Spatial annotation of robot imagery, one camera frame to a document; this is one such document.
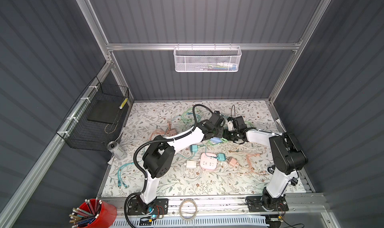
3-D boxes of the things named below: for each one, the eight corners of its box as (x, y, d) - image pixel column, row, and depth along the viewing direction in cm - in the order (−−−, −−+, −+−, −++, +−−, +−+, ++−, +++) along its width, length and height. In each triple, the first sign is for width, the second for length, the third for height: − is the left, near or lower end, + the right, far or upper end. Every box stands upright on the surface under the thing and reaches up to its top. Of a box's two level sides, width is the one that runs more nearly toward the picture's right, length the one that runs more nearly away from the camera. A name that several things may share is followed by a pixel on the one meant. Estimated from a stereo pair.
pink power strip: (200, 170, 87) (200, 168, 84) (200, 154, 93) (200, 152, 91) (217, 170, 87) (218, 168, 84) (216, 154, 93) (216, 152, 91)
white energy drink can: (116, 160, 91) (104, 149, 80) (119, 152, 94) (108, 141, 83) (125, 160, 91) (115, 149, 80) (128, 152, 94) (119, 141, 83)
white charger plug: (186, 167, 88) (186, 166, 86) (186, 161, 90) (186, 160, 88) (196, 167, 88) (196, 166, 86) (196, 161, 90) (196, 160, 88)
